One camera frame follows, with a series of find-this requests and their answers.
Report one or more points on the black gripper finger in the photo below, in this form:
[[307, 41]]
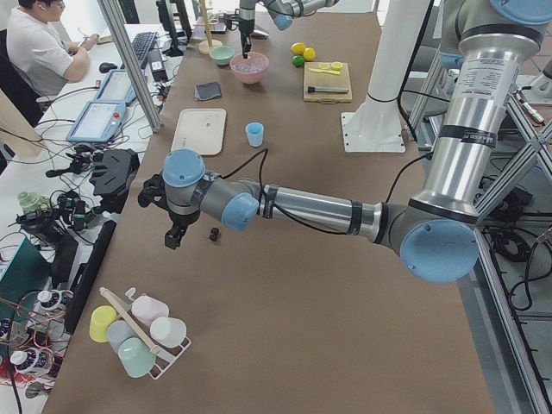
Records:
[[173, 237], [246, 52]]

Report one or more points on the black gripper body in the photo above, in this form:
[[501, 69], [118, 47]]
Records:
[[180, 218], [246, 29]]

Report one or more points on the clear ice cubes pile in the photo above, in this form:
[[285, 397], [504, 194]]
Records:
[[251, 65]]

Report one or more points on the wooden cup tree stand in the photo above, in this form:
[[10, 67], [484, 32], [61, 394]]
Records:
[[206, 46]]

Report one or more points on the pink plastic cup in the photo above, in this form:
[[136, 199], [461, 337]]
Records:
[[146, 309]]

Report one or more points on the light blue plastic cup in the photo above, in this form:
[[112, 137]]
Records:
[[254, 133]]

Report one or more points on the white plastic cup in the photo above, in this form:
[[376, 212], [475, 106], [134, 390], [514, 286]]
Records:
[[168, 331]]

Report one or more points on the yellow plastic cup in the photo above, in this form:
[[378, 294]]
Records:
[[101, 318]]

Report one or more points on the grey plastic cup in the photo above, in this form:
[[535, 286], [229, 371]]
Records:
[[118, 332]]

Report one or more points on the mint plastic cup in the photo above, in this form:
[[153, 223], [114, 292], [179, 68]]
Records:
[[136, 357]]

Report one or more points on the pink bowl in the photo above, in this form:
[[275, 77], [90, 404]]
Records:
[[251, 78]]

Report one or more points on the mint green bowl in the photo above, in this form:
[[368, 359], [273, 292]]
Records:
[[222, 55]]

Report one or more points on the dark red cherry pair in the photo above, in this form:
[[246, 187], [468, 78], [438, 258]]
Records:
[[214, 234]]

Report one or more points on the whole yellow lemon back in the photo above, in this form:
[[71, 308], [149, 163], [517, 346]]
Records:
[[298, 48]]

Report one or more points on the whole yellow lemon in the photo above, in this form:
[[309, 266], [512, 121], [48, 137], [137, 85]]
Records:
[[298, 48], [309, 54]]

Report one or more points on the green lime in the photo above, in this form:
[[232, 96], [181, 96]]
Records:
[[298, 61]]

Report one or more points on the folded grey cloth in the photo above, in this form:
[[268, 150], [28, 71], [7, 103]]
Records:
[[208, 91]]

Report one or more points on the black monitor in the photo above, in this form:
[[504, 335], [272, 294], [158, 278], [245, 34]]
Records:
[[175, 21]]

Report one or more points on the whole yellow lemon front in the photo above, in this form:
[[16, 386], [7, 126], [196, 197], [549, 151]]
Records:
[[309, 54]]

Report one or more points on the wooden cutting board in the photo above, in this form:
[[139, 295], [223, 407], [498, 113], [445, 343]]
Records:
[[318, 79]]

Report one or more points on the steel muddler black tip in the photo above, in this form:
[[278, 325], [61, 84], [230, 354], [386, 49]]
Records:
[[324, 89]]

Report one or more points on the black flat case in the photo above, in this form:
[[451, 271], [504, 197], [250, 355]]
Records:
[[112, 174]]

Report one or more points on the lemon slice upper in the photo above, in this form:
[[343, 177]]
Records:
[[336, 66]]

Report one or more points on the cream rabbit tray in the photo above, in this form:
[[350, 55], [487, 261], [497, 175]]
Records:
[[200, 130]]

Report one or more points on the yellow plastic knife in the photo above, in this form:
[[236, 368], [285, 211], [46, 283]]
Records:
[[325, 71]]

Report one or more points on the black keyboard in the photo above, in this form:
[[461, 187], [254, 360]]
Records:
[[143, 43]]

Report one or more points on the blue teach pendant near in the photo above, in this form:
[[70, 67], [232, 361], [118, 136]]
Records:
[[98, 122]]

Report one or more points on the blue teach pendant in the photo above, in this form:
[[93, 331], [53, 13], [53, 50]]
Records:
[[117, 86], [98, 122]]

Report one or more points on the blue teach pendant far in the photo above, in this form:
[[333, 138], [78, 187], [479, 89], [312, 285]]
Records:
[[117, 86]]

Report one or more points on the black computer mouse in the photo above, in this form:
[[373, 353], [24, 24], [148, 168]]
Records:
[[105, 67]]

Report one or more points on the seated person white shirt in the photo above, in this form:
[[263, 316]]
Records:
[[36, 50]]

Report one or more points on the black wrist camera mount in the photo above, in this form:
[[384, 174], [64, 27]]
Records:
[[231, 21]]

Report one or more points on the white wire cup rack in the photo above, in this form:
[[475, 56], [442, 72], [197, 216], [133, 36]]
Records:
[[165, 358]]

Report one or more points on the aluminium frame post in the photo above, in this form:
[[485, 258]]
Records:
[[114, 19]]

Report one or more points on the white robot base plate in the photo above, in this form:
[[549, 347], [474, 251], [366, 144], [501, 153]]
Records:
[[373, 128]]

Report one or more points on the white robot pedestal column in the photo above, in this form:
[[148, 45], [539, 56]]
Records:
[[402, 27]]

